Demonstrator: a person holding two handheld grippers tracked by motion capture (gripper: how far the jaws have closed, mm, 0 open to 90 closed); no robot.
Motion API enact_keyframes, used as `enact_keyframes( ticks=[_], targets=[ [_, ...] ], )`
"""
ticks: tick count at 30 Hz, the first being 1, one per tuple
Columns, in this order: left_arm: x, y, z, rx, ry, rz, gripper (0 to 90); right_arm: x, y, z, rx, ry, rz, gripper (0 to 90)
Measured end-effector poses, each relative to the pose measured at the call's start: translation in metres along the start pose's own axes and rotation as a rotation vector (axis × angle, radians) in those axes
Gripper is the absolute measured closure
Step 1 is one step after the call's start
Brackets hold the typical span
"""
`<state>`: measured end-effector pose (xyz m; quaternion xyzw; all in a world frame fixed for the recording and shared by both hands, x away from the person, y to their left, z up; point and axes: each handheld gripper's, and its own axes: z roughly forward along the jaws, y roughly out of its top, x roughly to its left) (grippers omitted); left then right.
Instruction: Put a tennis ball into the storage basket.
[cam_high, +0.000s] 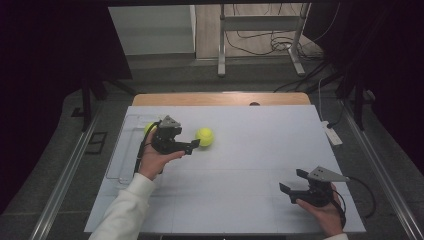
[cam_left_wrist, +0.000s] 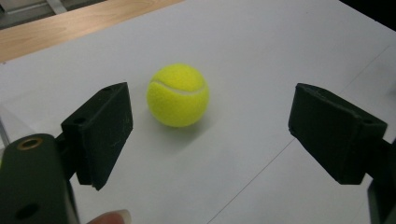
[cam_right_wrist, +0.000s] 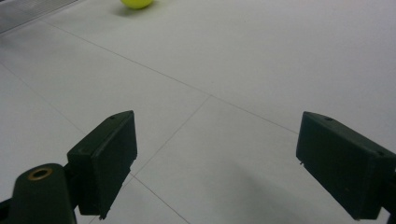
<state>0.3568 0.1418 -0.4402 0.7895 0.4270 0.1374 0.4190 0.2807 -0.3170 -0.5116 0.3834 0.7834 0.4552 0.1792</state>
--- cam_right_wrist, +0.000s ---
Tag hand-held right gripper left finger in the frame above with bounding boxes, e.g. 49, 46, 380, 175
64, 109, 138, 220

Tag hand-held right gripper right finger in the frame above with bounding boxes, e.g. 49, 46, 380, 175
295, 110, 396, 221

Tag yellow tennis ball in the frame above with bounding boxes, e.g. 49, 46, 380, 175
120, 0, 155, 10

